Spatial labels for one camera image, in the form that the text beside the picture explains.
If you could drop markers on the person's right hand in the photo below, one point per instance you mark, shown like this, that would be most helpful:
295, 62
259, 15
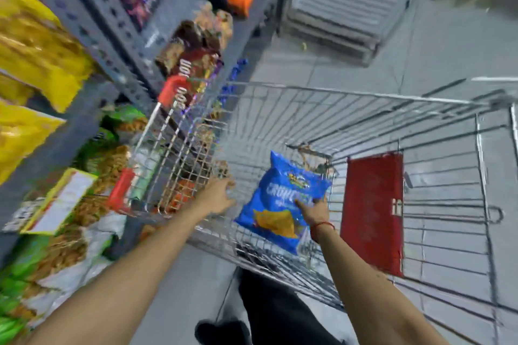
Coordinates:
317, 215

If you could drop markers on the person's left hand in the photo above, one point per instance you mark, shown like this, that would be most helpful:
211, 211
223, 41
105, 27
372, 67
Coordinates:
214, 197

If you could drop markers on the person's right thumb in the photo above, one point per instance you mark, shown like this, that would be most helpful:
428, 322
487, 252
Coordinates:
301, 206

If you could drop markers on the person's left fingers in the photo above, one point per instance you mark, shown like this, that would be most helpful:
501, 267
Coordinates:
228, 191

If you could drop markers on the blue snack packet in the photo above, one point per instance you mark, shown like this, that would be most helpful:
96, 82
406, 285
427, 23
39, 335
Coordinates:
279, 199

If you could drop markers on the person's left forearm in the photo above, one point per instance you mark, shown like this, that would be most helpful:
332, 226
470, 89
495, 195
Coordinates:
121, 280

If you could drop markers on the person's right forearm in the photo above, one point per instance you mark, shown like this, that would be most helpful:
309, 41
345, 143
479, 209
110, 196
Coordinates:
364, 288

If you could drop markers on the red plastic cart seat flap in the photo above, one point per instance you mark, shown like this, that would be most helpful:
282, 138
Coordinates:
372, 211

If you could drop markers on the person's black trouser leg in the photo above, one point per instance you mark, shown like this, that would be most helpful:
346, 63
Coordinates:
283, 308

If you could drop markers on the row of small blue packets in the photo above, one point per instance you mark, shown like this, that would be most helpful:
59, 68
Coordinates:
232, 78

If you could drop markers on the maroon snack packet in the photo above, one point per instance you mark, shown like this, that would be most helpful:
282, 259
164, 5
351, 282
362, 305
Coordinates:
198, 68

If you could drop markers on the person's black shoe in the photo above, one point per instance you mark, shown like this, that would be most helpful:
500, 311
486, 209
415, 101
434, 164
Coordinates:
222, 332

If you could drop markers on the brown snack packet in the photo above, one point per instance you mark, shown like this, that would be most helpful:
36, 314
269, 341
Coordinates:
182, 45

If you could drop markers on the yellow-edged white shelf sign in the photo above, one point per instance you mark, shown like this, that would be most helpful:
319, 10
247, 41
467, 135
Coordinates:
60, 201

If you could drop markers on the beige snack packet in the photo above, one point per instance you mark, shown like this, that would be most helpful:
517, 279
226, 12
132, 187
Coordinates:
214, 23

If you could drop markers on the pile of green snack packets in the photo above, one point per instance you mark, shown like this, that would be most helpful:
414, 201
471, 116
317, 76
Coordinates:
60, 251

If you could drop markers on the large yellow chips packet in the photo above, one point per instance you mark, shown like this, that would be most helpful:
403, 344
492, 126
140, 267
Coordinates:
36, 49
12, 90
20, 134

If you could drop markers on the grey metal shelf rack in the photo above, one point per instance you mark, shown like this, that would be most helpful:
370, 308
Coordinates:
101, 13

